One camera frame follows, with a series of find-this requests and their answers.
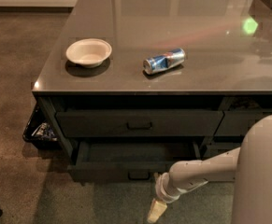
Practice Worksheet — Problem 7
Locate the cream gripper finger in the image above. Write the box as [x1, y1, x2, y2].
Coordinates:
[147, 199, 167, 224]

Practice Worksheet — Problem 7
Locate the crushed blue silver can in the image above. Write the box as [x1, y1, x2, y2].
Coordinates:
[143, 49, 186, 75]

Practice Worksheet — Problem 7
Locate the black bin with trash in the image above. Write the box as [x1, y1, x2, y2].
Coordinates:
[22, 105, 61, 150]

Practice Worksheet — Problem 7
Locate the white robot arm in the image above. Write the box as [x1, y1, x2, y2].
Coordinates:
[148, 115, 272, 224]

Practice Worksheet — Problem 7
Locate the grey counter cabinet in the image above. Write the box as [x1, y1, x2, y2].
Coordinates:
[33, 0, 272, 182]

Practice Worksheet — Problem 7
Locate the white paper bowl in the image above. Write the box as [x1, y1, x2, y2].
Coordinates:
[65, 38, 112, 68]

